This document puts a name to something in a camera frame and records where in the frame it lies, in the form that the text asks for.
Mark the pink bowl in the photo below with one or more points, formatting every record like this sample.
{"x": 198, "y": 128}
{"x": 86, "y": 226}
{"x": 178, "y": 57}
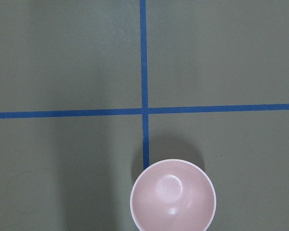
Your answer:
{"x": 173, "y": 195}

